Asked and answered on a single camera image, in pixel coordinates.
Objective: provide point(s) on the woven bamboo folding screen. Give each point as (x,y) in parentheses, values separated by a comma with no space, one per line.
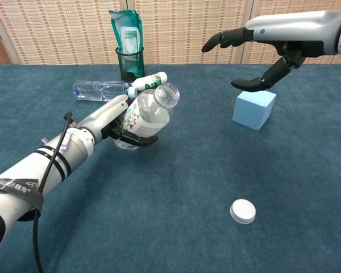
(173,28)

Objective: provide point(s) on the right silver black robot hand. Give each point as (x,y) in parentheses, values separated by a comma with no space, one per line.
(295,28)

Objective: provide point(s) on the blue table cloth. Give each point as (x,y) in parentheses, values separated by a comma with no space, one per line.
(187,185)

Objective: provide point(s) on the small white green-label bottle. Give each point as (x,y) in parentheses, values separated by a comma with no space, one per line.
(156,79)

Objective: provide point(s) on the black mesh pen holder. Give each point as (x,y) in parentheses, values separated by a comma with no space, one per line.
(130,71)

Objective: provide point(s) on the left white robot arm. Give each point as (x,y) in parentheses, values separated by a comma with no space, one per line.
(22,170)

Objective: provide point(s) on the light blue foam cube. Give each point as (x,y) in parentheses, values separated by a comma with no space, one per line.
(253,113)

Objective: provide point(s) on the white bottle cap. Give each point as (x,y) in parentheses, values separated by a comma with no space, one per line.
(243,210)

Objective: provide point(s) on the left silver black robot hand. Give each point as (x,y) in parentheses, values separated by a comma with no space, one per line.
(105,113)

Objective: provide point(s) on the clear empty water bottle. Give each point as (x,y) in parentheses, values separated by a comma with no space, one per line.
(93,91)

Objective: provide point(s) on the green wet wipes pack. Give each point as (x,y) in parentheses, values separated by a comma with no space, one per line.
(125,22)

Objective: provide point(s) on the transparent labelled plastic bottle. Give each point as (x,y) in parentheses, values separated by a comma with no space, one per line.
(150,113)

